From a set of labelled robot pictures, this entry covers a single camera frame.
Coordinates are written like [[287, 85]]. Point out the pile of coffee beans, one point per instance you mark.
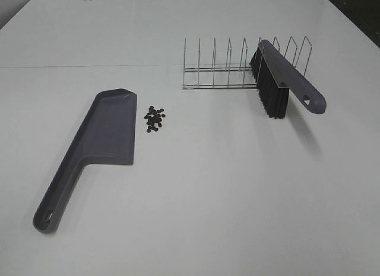
[[154, 119]]

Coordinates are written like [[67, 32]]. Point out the metal wire rack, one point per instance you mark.
[[228, 75]]

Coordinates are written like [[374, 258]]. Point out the grey hand brush black bristles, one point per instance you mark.
[[276, 77]]

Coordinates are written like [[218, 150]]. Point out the grey plastic dustpan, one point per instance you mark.
[[105, 136]]

